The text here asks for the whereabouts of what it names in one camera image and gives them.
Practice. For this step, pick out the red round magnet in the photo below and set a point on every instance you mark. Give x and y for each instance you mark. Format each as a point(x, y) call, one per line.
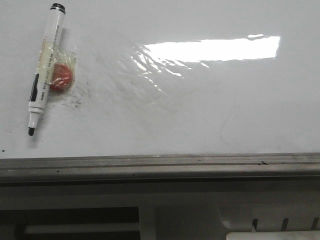
point(62, 78)

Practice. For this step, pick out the white black whiteboard marker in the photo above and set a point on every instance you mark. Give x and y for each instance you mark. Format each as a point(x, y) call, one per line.
point(46, 64)

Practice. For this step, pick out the white whiteboard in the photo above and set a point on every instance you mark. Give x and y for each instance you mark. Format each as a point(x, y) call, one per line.
point(159, 77)

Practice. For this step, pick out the grey aluminium whiteboard frame rail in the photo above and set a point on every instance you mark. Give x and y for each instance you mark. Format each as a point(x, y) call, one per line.
point(43, 170)

